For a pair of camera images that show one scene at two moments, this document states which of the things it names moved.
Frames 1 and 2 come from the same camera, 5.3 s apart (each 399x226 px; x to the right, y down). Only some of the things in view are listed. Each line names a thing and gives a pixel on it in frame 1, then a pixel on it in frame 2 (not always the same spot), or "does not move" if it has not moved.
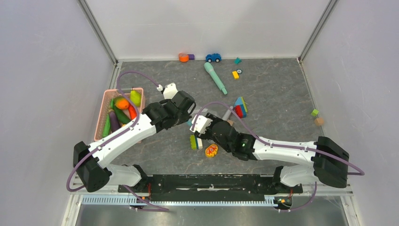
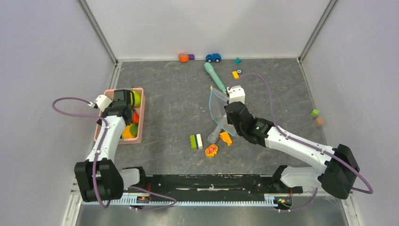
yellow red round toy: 211,150 does not move
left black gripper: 186,117 → 111,106
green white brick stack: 196,143 does not move
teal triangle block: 237,60 does not move
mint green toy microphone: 209,68 does not move
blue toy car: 215,57 does not move
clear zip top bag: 189,122 → 217,101
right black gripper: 205,135 → 228,120
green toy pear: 135,98 does not move
